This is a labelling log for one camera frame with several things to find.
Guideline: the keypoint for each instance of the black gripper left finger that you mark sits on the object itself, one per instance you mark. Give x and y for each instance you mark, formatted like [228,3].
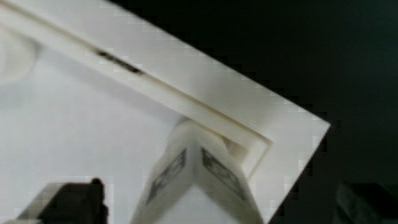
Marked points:
[68,204]

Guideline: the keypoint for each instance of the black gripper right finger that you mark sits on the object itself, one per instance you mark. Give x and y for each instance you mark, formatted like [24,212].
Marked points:
[367,203]

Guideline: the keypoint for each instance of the white table leg with tag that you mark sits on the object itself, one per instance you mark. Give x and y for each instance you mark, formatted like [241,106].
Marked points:
[196,192]

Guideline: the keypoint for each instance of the white square tabletop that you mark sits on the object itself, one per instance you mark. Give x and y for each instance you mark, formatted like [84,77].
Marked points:
[83,127]

